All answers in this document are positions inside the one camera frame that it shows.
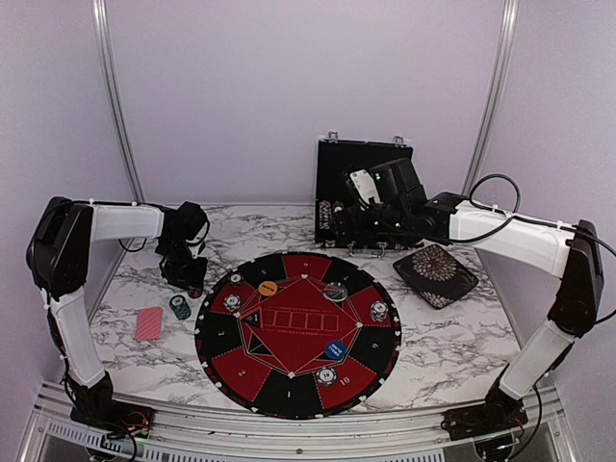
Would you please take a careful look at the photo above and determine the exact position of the aluminium corner post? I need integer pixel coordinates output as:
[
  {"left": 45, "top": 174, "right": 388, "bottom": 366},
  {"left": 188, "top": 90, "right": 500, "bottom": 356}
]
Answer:
[
  {"left": 462, "top": 0, "right": 520, "bottom": 195},
  {"left": 92, "top": 0, "right": 140, "bottom": 191}
]

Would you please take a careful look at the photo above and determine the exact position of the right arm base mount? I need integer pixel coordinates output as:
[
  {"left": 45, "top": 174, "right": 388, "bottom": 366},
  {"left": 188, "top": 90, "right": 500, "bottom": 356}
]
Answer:
[{"left": 441, "top": 388, "right": 528, "bottom": 441}]

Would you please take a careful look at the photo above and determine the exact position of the black poker chip case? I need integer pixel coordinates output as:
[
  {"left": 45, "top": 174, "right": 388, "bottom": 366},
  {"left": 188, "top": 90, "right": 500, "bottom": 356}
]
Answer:
[{"left": 314, "top": 130, "right": 414, "bottom": 253}]

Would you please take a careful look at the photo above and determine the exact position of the clear round button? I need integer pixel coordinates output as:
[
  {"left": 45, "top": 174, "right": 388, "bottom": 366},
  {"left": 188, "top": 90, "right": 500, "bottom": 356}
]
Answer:
[{"left": 322, "top": 282, "right": 347, "bottom": 303}]

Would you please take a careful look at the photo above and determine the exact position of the round red black poker mat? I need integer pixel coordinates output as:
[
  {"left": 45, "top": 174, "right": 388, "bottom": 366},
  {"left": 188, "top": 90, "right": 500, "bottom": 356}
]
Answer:
[{"left": 194, "top": 252, "right": 401, "bottom": 420}]

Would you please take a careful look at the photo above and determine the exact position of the white chip stack seat four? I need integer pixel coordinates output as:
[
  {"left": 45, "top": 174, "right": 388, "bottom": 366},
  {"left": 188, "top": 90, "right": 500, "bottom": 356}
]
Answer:
[{"left": 223, "top": 294, "right": 242, "bottom": 313}]

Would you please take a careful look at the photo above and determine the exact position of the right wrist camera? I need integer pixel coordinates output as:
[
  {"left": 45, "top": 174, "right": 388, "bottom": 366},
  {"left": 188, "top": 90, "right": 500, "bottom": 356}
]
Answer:
[{"left": 344, "top": 158, "right": 427, "bottom": 209}]

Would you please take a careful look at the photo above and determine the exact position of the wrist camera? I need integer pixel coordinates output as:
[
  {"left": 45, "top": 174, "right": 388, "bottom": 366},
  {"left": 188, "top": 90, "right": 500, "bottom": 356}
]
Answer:
[
  {"left": 169, "top": 201, "right": 210, "bottom": 254},
  {"left": 344, "top": 158, "right": 427, "bottom": 209}
]

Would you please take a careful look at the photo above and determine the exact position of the orange dealer button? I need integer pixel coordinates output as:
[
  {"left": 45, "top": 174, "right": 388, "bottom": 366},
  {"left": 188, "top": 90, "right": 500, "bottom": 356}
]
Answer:
[{"left": 258, "top": 281, "right": 278, "bottom": 296}]

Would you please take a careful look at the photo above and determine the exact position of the green poker chip stack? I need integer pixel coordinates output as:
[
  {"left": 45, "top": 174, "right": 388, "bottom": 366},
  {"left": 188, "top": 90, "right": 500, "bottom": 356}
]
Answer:
[{"left": 169, "top": 295, "right": 192, "bottom": 321}]

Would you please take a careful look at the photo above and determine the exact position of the right aluminium corner post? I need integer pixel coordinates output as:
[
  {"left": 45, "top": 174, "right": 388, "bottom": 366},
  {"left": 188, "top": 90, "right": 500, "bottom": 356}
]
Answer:
[{"left": 462, "top": 0, "right": 520, "bottom": 195}]

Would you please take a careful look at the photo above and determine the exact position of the red poker chip stack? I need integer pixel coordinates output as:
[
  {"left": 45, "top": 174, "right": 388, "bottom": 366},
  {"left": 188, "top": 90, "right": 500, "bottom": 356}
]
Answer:
[{"left": 187, "top": 288, "right": 202, "bottom": 299}]

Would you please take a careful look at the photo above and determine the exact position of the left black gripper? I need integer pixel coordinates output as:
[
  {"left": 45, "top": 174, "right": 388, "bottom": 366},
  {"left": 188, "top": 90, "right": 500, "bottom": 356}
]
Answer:
[{"left": 158, "top": 239, "right": 207, "bottom": 292}]

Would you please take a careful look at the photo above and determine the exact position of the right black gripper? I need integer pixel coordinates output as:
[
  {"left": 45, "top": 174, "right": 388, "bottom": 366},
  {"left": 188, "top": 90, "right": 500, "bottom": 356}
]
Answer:
[{"left": 330, "top": 202, "right": 408, "bottom": 246}]

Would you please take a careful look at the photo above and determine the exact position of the white chip seat five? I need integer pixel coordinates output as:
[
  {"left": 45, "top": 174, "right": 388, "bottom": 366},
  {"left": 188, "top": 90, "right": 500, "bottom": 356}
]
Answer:
[{"left": 229, "top": 273, "right": 243, "bottom": 284}]

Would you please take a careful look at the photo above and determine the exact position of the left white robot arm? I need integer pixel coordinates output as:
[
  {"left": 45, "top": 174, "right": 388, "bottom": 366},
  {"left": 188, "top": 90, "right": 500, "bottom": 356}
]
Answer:
[{"left": 26, "top": 196, "right": 210, "bottom": 389}]

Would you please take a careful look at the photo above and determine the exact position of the blue blind button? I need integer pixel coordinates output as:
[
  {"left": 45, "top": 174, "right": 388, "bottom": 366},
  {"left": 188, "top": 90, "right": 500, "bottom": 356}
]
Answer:
[{"left": 324, "top": 341, "right": 347, "bottom": 361}]

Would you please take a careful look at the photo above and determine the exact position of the left aluminium corner post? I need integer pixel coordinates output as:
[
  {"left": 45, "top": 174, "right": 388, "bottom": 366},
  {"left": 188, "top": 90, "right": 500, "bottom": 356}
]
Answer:
[{"left": 92, "top": 0, "right": 140, "bottom": 191}]

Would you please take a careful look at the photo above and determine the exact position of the black floral square plate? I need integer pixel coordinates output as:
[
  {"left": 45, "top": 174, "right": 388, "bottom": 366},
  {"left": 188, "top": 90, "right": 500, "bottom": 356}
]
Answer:
[{"left": 393, "top": 244, "right": 478, "bottom": 310}]

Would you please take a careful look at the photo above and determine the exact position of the red playing card deck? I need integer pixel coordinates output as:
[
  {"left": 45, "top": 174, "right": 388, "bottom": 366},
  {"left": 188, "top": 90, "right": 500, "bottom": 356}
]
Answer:
[{"left": 135, "top": 307, "right": 163, "bottom": 341}]

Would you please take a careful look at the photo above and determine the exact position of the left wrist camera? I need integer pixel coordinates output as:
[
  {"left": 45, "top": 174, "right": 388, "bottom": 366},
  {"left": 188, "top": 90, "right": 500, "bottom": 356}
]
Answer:
[{"left": 169, "top": 201, "right": 210, "bottom": 254}]

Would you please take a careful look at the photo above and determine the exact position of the white chip stack seat eight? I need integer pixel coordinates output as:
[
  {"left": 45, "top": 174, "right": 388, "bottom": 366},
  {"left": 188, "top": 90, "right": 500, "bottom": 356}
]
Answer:
[{"left": 370, "top": 300, "right": 389, "bottom": 322}]

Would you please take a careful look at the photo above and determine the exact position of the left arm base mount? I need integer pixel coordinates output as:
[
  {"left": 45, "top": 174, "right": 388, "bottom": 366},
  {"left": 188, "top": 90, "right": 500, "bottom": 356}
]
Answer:
[{"left": 68, "top": 383, "right": 154, "bottom": 437}]

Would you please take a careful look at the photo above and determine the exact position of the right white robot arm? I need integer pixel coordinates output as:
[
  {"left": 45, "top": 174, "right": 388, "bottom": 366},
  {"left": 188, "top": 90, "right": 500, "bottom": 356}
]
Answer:
[{"left": 329, "top": 192, "right": 603, "bottom": 431}]

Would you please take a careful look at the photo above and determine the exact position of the aluminium front rail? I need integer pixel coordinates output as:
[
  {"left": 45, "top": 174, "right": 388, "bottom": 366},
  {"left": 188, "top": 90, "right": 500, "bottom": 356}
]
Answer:
[{"left": 13, "top": 379, "right": 578, "bottom": 462}]

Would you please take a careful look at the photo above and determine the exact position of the white chip stack seat ten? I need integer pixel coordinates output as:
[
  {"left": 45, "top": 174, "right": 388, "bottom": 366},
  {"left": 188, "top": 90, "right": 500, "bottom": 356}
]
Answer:
[{"left": 315, "top": 367, "right": 337, "bottom": 386}]

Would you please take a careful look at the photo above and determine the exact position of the white chips row in case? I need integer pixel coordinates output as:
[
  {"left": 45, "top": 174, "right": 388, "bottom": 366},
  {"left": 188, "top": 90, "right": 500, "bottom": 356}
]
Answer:
[{"left": 315, "top": 199, "right": 335, "bottom": 242}]

